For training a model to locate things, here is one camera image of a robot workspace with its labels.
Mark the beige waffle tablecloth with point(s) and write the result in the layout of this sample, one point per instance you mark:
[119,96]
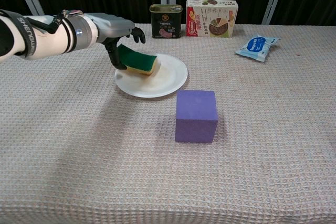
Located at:
[168,142]

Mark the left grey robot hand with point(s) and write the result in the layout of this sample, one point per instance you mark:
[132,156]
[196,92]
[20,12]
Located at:
[113,26]

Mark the white round plate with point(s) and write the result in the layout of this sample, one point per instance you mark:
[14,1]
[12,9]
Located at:
[168,77]

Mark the green scrubbing sponge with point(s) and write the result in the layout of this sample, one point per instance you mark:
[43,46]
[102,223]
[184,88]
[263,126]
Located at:
[139,61]

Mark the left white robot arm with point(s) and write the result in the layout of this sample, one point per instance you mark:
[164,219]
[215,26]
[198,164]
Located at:
[44,36]

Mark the red white snack box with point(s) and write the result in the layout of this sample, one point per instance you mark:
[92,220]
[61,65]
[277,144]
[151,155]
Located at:
[211,19]

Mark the dark luncheon meat tin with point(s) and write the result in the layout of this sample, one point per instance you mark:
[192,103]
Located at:
[166,22]

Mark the blue white wet wipes pack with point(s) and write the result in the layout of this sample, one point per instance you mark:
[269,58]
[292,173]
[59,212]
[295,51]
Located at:
[257,47]

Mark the purple foam cube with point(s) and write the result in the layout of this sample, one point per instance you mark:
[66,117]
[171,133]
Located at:
[196,116]

